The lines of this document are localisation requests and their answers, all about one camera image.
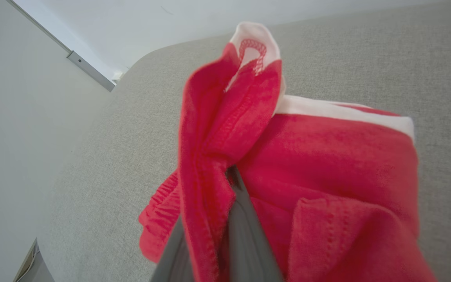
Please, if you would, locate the red shorts white hem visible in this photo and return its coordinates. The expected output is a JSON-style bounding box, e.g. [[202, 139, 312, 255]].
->
[[139, 22, 439, 282]]

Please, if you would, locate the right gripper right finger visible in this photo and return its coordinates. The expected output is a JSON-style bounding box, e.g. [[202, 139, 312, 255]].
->
[[220, 166, 285, 282]]

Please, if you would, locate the silver metal wall strip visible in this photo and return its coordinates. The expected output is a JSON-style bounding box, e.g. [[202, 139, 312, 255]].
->
[[5, 0, 116, 92]]

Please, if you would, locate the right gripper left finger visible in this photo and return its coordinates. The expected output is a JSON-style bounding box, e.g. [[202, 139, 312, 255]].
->
[[149, 215, 195, 282]]

